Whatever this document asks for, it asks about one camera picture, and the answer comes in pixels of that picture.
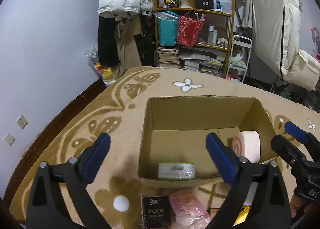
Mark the red patterned gift bag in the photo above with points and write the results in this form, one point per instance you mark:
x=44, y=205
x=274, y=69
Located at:
x=188, y=30

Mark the yellow plush toy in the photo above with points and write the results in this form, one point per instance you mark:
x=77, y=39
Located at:
x=242, y=215

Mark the white wall socket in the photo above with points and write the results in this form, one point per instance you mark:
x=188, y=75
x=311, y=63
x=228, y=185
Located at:
x=22, y=122
x=9, y=139

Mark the wooden bookshelf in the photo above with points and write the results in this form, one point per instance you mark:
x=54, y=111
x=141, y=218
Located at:
x=217, y=30

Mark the black Face tissue pack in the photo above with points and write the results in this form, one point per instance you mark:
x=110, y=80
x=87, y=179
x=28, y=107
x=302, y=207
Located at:
x=156, y=211

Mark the green white tissue pack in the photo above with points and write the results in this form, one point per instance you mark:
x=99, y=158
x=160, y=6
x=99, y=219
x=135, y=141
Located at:
x=176, y=171

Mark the beige patterned blanket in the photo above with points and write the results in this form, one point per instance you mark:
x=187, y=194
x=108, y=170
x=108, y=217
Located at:
x=120, y=111

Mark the black box number 40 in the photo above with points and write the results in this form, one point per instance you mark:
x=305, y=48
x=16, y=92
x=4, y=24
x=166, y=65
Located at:
x=205, y=4

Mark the open cardboard box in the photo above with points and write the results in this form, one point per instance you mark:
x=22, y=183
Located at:
x=175, y=130

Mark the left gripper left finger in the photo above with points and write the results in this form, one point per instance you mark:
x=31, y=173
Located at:
x=46, y=206

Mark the pink plastic-wrapped soft item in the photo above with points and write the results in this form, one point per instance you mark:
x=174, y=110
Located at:
x=189, y=212

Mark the pink roll cake plush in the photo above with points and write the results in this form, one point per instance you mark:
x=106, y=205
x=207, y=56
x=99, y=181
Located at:
x=247, y=144

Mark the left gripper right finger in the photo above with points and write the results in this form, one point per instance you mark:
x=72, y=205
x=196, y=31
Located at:
x=270, y=206

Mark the person's right hand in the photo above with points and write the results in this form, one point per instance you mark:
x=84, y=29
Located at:
x=298, y=204

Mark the teal bag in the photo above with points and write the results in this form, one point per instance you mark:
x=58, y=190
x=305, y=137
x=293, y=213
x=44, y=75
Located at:
x=167, y=27

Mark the stack of books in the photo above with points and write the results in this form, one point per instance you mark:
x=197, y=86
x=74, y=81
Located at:
x=167, y=57

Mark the white utility cart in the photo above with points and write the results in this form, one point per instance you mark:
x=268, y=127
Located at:
x=238, y=62

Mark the cream hanging duvet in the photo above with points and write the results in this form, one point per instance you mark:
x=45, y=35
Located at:
x=276, y=29

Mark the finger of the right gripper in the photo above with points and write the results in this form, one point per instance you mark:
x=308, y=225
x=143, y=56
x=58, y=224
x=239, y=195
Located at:
x=288, y=152
x=298, y=134

